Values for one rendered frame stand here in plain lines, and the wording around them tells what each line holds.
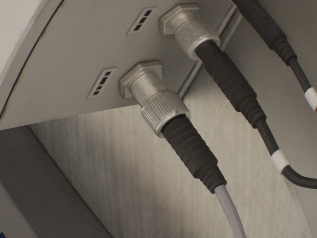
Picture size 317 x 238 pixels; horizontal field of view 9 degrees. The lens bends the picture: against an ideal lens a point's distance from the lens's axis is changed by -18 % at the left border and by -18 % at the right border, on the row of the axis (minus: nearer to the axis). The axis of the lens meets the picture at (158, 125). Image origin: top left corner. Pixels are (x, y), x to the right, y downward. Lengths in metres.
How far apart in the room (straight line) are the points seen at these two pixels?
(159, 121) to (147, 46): 0.03
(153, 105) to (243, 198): 0.06
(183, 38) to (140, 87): 0.03
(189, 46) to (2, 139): 0.16
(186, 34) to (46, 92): 0.06
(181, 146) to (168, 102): 0.02
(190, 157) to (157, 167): 0.07
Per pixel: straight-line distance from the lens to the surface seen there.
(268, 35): 0.79
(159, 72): 0.86
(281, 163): 0.80
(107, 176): 0.93
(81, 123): 0.94
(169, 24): 0.83
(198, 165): 0.83
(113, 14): 0.81
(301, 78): 0.78
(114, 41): 0.83
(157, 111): 0.84
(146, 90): 0.85
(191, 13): 0.83
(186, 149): 0.83
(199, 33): 0.82
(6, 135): 0.96
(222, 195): 0.83
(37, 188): 0.94
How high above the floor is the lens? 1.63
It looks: 8 degrees down
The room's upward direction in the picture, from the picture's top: 3 degrees counter-clockwise
